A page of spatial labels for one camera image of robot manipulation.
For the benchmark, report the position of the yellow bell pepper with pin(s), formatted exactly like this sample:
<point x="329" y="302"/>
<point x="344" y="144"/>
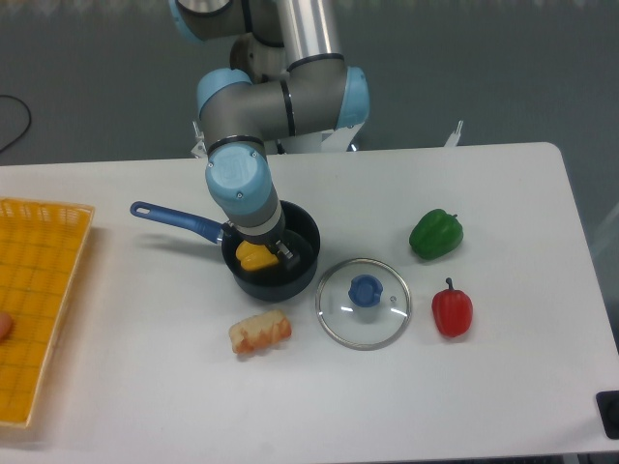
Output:
<point x="253" y="258"/>

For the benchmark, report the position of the toy bread piece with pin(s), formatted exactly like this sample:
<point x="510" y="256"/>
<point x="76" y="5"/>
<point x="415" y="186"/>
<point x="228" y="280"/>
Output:
<point x="259" y="332"/>

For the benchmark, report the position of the right white mounting bracket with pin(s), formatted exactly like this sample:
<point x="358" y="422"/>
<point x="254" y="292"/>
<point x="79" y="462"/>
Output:
<point x="454" y="137"/>

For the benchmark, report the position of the orange object at left edge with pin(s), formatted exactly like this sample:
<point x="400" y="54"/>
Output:
<point x="6" y="324"/>

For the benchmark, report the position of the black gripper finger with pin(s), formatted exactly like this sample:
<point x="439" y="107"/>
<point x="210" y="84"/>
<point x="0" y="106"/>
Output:
<point x="287" y="256"/>

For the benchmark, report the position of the red bell pepper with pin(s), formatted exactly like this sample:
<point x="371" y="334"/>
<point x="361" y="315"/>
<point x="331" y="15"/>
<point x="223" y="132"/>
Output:
<point x="452" y="311"/>

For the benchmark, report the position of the dark pot with blue handle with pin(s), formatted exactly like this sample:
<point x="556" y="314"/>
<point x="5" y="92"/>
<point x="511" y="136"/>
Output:
<point x="273" y="284"/>

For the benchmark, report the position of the yellow plastic basket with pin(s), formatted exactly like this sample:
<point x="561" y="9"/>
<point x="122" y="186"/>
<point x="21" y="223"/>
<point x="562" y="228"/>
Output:
<point x="41" y="246"/>

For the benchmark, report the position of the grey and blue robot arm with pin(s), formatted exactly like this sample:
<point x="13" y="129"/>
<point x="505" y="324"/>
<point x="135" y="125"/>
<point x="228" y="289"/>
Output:
<point x="238" y="176"/>

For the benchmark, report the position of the black device at table edge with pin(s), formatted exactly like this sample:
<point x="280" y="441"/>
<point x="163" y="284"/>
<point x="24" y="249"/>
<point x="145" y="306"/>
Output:
<point x="608" y="405"/>

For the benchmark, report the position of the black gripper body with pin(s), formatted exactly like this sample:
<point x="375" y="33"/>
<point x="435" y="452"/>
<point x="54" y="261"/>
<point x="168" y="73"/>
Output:
<point x="261" y="235"/>

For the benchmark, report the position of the glass lid with blue knob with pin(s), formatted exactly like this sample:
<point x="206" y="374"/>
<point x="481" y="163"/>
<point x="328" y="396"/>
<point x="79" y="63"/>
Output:
<point x="363" y="304"/>

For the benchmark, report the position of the green bell pepper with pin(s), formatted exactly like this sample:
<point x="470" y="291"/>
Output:
<point x="436" y="234"/>

